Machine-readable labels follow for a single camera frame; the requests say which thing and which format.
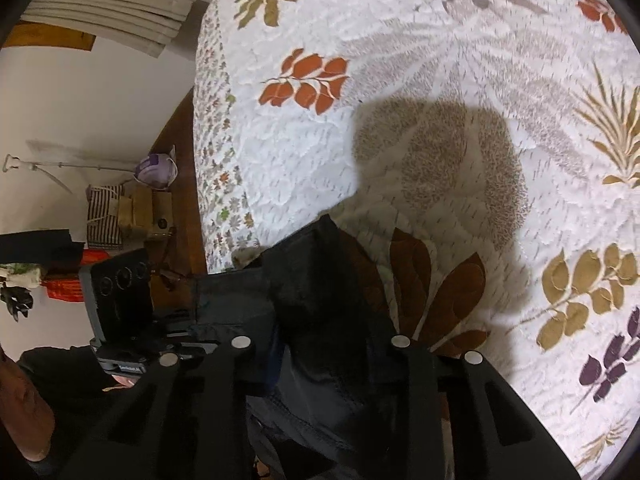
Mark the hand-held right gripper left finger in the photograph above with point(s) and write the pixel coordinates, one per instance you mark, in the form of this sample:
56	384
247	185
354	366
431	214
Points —
220	410

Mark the red cloth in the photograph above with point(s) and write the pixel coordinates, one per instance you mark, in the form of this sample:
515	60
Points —
65	287

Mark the beige pleated curtain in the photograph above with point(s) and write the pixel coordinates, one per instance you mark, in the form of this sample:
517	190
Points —
110	15

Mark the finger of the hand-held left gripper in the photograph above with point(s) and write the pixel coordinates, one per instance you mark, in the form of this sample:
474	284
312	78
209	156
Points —
185	334

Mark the purple and white bag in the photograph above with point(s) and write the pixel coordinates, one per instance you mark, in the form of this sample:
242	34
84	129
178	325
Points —
157	170

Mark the white floral quilt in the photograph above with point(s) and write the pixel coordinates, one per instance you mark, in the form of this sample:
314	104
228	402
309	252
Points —
450	60

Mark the black cloth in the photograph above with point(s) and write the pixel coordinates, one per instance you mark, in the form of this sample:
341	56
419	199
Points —
35	246

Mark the brown cardboard box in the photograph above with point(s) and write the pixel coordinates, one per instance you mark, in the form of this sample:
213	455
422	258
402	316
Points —
147	212

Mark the wooden framed window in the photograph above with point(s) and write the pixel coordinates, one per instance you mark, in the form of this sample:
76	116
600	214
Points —
50	37

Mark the striped cloth bag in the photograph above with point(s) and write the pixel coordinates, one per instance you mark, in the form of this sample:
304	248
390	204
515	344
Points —
102	215

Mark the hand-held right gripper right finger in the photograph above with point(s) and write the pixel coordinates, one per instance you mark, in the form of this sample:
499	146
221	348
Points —
425	410

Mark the person's left forearm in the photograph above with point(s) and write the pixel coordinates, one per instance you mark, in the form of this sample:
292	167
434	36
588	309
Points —
65	380

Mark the black quilted pants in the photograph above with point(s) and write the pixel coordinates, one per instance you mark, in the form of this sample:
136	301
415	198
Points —
310	300

